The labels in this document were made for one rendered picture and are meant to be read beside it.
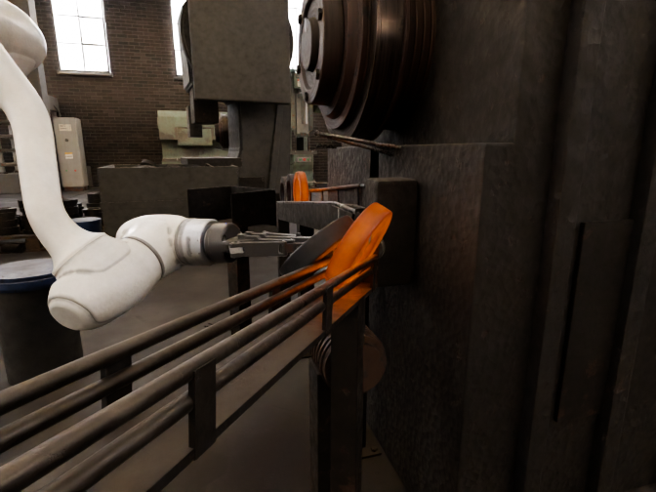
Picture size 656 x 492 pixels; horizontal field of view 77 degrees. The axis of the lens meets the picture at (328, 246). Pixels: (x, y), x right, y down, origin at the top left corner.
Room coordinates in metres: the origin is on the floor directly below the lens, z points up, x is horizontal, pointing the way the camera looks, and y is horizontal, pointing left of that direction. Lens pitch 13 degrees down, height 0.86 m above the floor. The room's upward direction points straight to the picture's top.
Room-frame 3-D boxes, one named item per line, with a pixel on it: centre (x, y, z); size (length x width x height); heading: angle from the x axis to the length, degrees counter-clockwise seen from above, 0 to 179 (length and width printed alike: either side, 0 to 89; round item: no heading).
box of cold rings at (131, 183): (3.60, 1.34, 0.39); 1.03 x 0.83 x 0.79; 110
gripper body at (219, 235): (0.75, 0.17, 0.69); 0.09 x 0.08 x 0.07; 71
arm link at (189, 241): (0.77, 0.24, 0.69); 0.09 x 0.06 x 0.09; 161
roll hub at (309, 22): (1.12, 0.03, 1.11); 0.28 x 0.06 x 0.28; 16
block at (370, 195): (0.92, -0.14, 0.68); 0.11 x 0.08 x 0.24; 106
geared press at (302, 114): (10.11, 0.74, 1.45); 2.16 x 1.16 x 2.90; 16
